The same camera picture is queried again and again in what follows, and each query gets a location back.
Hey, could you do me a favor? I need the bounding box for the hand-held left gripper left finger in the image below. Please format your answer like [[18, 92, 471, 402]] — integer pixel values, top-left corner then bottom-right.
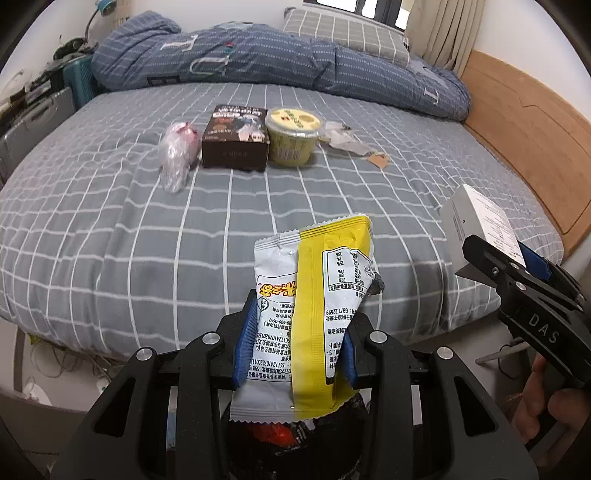
[[51, 288, 259, 480]]

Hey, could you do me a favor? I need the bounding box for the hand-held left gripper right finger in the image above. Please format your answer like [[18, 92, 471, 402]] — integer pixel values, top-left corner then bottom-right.
[[342, 272, 539, 480]]

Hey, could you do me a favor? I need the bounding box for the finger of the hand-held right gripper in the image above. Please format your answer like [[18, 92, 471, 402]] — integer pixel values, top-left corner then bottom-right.
[[462, 234, 532, 296], [516, 241, 587, 310]]

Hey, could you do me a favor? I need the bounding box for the white cardboard box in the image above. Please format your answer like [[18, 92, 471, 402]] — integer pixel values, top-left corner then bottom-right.
[[440, 185, 527, 280]]

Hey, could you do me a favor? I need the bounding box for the white snack packet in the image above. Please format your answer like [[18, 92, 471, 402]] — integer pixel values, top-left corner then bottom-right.
[[229, 230, 305, 423]]

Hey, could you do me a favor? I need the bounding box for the black lined trash bin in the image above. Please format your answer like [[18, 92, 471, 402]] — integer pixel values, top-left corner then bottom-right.
[[217, 390, 375, 480]]

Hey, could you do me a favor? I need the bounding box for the black sachet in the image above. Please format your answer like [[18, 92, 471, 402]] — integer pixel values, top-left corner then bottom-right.
[[295, 418, 319, 444]]

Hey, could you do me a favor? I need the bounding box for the yellow snack packet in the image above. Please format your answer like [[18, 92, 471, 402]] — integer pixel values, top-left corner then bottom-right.
[[292, 215, 374, 418]]

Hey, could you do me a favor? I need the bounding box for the red plastic bag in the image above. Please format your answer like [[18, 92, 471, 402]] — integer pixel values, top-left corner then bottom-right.
[[249, 421, 298, 449]]

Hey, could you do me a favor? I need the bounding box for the clear plastic bag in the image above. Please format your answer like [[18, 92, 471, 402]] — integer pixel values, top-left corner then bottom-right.
[[158, 121, 200, 193], [321, 121, 377, 157]]

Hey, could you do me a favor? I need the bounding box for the dark brown carton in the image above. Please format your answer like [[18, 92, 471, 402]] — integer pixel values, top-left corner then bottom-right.
[[202, 104, 271, 172]]

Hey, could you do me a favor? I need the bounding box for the yellow lidded cup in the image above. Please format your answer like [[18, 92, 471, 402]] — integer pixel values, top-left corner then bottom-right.
[[264, 107, 328, 166]]

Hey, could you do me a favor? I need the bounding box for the person's right hand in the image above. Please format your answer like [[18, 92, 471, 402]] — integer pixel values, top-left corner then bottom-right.
[[512, 355, 561, 444]]

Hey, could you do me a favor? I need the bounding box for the grey checked bed sheet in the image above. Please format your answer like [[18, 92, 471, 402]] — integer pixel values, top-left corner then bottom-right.
[[0, 80, 566, 365]]

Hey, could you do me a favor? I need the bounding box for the beige curtain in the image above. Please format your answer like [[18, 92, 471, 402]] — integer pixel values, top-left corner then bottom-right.
[[406, 0, 485, 77]]

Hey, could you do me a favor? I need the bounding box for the grey checked pillow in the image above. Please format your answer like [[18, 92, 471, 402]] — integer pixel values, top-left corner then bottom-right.
[[281, 7, 411, 68]]

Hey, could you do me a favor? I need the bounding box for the blue striped duvet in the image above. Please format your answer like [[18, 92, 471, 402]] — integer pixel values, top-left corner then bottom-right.
[[90, 11, 472, 121]]

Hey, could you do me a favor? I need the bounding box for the dark framed window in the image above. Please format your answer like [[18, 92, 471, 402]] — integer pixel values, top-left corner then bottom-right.
[[302, 0, 402, 21]]

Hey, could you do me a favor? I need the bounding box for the grey suitcase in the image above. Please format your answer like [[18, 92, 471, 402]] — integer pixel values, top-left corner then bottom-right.
[[0, 88, 77, 183]]

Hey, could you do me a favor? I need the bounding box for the teal suitcase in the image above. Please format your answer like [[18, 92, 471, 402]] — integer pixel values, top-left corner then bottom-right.
[[62, 58, 100, 109]]

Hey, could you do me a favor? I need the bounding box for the dark tangled gear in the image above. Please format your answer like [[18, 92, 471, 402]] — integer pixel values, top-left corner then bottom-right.
[[53, 39, 95, 61]]

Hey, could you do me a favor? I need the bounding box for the blue desk lamp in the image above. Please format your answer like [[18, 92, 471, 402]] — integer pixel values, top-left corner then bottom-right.
[[85, 0, 117, 42]]

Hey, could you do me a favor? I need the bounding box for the wooden bed frame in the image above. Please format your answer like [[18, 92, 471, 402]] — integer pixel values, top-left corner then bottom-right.
[[462, 50, 591, 259]]

